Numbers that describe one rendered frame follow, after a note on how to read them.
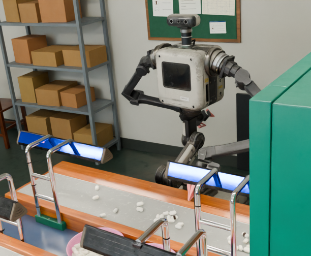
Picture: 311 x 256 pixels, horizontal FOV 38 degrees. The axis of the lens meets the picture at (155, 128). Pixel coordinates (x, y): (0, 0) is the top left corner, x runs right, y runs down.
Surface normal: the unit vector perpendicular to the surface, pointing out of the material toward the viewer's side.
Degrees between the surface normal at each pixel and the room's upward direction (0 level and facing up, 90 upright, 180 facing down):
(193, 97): 90
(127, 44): 90
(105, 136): 90
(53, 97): 90
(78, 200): 0
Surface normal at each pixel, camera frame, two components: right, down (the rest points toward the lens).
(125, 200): -0.07, -0.93
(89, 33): -0.51, 0.35
